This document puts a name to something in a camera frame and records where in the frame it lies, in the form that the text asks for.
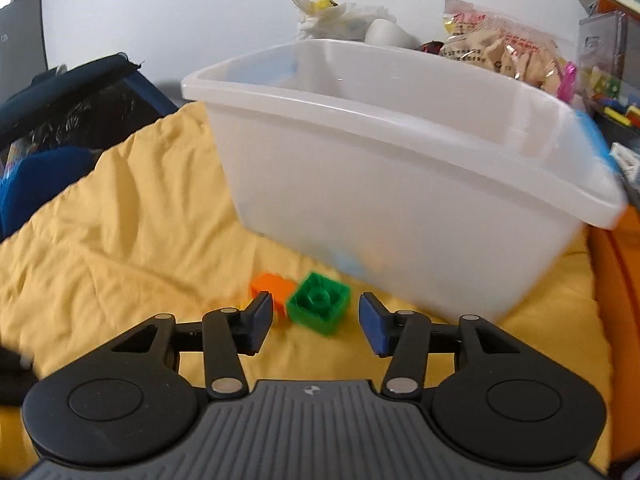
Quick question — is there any white plastic bin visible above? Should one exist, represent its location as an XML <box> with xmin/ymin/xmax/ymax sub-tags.
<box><xmin>181</xmin><ymin>37</ymin><xmax>629</xmax><ymax>324</ymax></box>

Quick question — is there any orange toy brick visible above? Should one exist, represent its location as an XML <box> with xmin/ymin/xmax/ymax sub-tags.
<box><xmin>249</xmin><ymin>272</ymin><xmax>296</xmax><ymax>319</ymax></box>

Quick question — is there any clear bag of snacks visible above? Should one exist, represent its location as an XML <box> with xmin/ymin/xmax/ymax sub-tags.
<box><xmin>438</xmin><ymin>0</ymin><xmax>577</xmax><ymax>99</ymax></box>

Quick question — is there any blue cloth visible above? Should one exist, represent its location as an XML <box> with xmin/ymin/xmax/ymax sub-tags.
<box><xmin>0</xmin><ymin>146</ymin><xmax>99</xmax><ymax>242</ymax></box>

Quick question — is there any grey panel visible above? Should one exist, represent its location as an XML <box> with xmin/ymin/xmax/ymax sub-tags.
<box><xmin>0</xmin><ymin>0</ymin><xmax>50</xmax><ymax>107</ymax></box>

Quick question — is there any dark blue bag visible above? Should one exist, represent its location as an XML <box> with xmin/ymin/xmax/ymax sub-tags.
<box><xmin>0</xmin><ymin>52</ymin><xmax>179</xmax><ymax>196</ymax></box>

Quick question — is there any white plastic bag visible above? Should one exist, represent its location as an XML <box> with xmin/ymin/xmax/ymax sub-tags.
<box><xmin>279</xmin><ymin>0</ymin><xmax>402</xmax><ymax>44</ymax></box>

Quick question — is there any green toy brick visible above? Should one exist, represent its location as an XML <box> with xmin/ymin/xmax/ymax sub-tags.
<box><xmin>286</xmin><ymin>271</ymin><xmax>352</xmax><ymax>337</ymax></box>

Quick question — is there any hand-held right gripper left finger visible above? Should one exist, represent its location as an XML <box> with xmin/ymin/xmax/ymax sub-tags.
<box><xmin>109</xmin><ymin>291</ymin><xmax>275</xmax><ymax>401</ymax></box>

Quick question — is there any yellow blanket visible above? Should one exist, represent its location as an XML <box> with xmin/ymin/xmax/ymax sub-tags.
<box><xmin>0</xmin><ymin>102</ymin><xmax>617</xmax><ymax>480</ymax></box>

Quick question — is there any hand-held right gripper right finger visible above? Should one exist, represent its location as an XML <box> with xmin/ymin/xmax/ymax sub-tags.
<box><xmin>359</xmin><ymin>291</ymin><xmax>524</xmax><ymax>395</ymax></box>

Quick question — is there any clear box of toy blocks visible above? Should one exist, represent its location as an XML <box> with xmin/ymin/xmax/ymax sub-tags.
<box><xmin>576</xmin><ymin>10</ymin><xmax>640</xmax><ymax>127</ymax></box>

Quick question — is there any white cup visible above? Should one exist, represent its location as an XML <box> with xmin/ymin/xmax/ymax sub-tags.
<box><xmin>364</xmin><ymin>19</ymin><xmax>422</xmax><ymax>51</ymax></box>

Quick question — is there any pink plastic toy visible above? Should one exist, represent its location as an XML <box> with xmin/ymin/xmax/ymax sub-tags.
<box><xmin>559</xmin><ymin>61</ymin><xmax>579</xmax><ymax>102</ymax></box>

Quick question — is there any small white box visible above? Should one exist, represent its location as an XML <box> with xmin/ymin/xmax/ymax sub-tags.
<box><xmin>609</xmin><ymin>142</ymin><xmax>640</xmax><ymax>182</ymax></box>

